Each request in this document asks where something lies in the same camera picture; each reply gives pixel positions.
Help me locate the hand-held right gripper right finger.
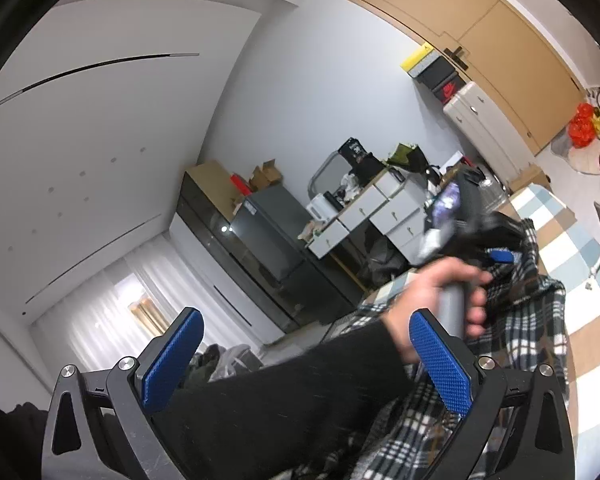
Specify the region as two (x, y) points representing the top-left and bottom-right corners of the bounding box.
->
(409, 308), (577, 480)

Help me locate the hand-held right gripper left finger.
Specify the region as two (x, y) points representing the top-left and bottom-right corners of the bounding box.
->
(42, 306), (204, 480)

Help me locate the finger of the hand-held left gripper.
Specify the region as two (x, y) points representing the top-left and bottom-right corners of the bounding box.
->
(482, 247), (516, 266)

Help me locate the plaid fleece garment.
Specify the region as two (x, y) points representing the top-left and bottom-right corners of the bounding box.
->
(290, 215), (571, 480)

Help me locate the pile of dark clothes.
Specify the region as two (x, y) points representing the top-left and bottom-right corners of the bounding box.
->
(180, 342), (261, 391)

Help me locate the person's left hand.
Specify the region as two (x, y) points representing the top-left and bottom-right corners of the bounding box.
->
(386, 256), (495, 362)

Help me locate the checked bed blanket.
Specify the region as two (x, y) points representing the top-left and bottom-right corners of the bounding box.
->
(330, 185), (600, 480)

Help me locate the closed cardboard box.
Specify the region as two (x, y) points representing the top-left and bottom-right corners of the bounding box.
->
(507, 165), (551, 193)

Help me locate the flower bouquet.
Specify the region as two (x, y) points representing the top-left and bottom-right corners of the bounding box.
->
(387, 142), (428, 168)

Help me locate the white curtain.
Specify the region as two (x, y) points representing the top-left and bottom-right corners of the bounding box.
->
(30, 237), (261, 386)

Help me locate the white tall cabinet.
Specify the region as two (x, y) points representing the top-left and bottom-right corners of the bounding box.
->
(442, 81), (536, 181)

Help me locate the white drawer unit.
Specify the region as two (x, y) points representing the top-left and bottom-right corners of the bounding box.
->
(307, 170), (431, 261)

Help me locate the round rug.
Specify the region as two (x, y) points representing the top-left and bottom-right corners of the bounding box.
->
(552, 130), (600, 176)

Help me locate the black paper bag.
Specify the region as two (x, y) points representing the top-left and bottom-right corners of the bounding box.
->
(337, 137), (368, 166)

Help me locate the dark glass cabinet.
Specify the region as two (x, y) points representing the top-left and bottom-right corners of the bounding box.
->
(175, 172), (366, 333)

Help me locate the black shoe box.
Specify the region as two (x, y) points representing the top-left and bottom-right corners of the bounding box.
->
(417, 62), (466, 106)

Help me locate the white appliance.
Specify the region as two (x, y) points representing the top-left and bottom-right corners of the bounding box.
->
(307, 192), (333, 221)

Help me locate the red plastic bag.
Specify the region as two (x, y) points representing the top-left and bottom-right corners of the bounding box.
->
(567, 102), (596, 148)

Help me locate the yellow box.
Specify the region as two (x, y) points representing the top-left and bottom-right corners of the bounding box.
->
(400, 44), (436, 78)

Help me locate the large brown carton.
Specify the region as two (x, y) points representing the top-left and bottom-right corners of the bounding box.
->
(187, 160), (241, 221)

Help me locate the wooden door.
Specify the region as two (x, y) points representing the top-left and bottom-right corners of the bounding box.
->
(330, 0), (586, 156)

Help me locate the open cardboard box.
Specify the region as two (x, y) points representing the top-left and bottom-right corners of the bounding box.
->
(247, 159), (283, 191)

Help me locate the grey arched frame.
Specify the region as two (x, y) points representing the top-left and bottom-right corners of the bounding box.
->
(307, 150), (348, 196)

